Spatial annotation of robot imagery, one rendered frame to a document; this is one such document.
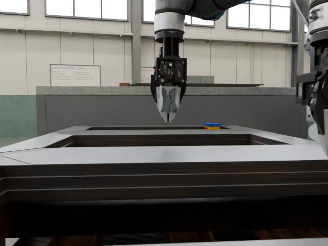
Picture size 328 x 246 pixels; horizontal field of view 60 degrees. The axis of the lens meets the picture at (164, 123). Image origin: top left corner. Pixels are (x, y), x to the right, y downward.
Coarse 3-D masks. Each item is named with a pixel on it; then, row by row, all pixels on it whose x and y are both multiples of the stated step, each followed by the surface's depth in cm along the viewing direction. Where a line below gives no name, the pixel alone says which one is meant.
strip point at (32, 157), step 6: (42, 150) 57; (48, 150) 57; (54, 150) 57; (6, 156) 50; (12, 156) 50; (18, 156) 50; (24, 156) 50; (30, 156) 50; (36, 156) 50; (42, 156) 50; (48, 156) 50; (24, 162) 45; (30, 162) 45; (36, 162) 45
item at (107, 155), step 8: (104, 152) 55; (112, 152) 55; (120, 152) 55; (128, 152) 55; (136, 152) 55; (96, 160) 47; (104, 160) 47; (112, 160) 47; (120, 160) 47; (128, 160) 47; (136, 160) 47
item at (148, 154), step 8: (144, 152) 55; (152, 152) 55; (160, 152) 55; (168, 152) 55; (176, 152) 55; (144, 160) 47; (152, 160) 47; (160, 160) 47; (168, 160) 47; (176, 160) 47; (184, 160) 47
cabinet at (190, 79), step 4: (188, 76) 923; (192, 76) 926; (196, 76) 929; (200, 76) 932; (204, 76) 935; (208, 76) 938; (212, 76) 941; (188, 80) 923; (192, 80) 926; (196, 80) 928; (200, 80) 932; (204, 80) 934; (208, 80) 938; (212, 80) 941
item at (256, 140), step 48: (96, 144) 87; (144, 144) 89; (192, 144) 90; (240, 144) 91; (0, 192) 41; (48, 192) 43; (96, 192) 43; (144, 192) 44; (192, 192) 44; (240, 192) 45; (288, 192) 45
